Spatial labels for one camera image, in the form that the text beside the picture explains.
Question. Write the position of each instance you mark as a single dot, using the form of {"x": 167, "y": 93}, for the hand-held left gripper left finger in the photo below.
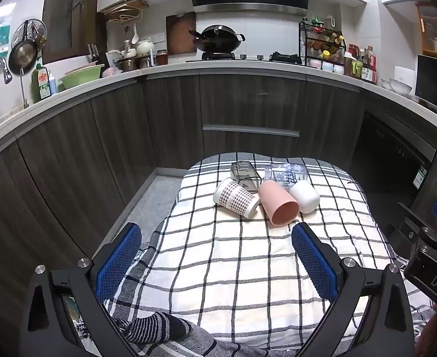
{"x": 116, "y": 267}

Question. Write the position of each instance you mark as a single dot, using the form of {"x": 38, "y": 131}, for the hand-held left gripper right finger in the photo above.
{"x": 315, "y": 266}

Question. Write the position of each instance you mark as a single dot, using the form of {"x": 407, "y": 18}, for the white cup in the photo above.
{"x": 305, "y": 196}

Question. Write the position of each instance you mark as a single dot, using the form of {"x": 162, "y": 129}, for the pink cup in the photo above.
{"x": 277, "y": 200}

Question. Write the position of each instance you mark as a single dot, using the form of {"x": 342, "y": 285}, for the clear printed glass cup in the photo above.
{"x": 286, "y": 174}

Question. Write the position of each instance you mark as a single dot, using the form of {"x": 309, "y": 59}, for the houndstooth patterned cup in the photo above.
{"x": 237, "y": 198}

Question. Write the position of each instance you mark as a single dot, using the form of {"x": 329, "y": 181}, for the grey translucent cup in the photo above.
{"x": 245, "y": 175}

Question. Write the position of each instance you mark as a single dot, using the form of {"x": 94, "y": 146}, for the dark striped cloth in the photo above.
{"x": 155, "y": 328}

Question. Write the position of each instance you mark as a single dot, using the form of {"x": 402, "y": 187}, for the black dishwasher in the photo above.
{"x": 389, "y": 156}

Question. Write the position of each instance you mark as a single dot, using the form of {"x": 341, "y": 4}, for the black white checked cloth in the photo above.
{"x": 233, "y": 267}

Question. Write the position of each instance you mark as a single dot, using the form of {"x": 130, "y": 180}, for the black microwave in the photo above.
{"x": 436, "y": 81}

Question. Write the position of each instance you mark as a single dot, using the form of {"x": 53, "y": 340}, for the white bowls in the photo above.
{"x": 399, "y": 86}

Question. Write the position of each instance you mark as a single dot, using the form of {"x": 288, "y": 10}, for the dark sauce bottle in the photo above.
{"x": 369, "y": 67}

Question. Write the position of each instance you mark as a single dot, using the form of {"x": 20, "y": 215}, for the wooden glass door cabinet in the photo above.
{"x": 436, "y": 29}

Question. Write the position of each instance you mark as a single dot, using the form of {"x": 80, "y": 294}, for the red capped bottle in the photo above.
{"x": 353, "y": 54}

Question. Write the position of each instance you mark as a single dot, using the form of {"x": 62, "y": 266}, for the green basin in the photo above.
{"x": 82, "y": 77}

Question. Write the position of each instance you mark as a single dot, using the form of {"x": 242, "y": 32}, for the green dish soap bottle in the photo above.
{"x": 41, "y": 83}

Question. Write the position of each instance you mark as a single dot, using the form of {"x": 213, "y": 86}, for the metal pots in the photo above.
{"x": 133, "y": 63}

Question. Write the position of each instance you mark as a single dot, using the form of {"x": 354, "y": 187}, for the black spice rack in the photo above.
{"x": 321, "y": 44}

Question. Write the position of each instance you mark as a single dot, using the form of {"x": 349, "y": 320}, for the knife block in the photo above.
{"x": 97, "y": 57}

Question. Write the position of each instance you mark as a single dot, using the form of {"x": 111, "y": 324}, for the red jar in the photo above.
{"x": 162, "y": 57}

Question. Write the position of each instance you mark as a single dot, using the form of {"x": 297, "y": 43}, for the gas stove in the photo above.
{"x": 241, "y": 57}

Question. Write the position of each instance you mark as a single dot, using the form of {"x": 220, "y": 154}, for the white teapot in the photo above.
{"x": 145, "y": 47}

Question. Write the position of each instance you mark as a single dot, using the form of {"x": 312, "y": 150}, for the hanging frying pan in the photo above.
{"x": 22, "y": 57}

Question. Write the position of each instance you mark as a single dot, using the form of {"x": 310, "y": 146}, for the white ladle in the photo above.
{"x": 135, "y": 35}

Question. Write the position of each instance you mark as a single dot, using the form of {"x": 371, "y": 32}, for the brown cutting board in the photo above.
{"x": 179, "y": 33}

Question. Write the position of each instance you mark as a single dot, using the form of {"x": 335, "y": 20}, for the black wok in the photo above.
{"x": 216, "y": 39}

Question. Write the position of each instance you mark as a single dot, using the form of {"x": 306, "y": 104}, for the round metal steamer rack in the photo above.
{"x": 36, "y": 29}

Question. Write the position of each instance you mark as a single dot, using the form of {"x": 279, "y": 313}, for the white wall box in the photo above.
{"x": 404, "y": 74}

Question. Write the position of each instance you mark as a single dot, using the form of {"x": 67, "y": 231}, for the wall rack with wooden boards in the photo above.
{"x": 127, "y": 9}

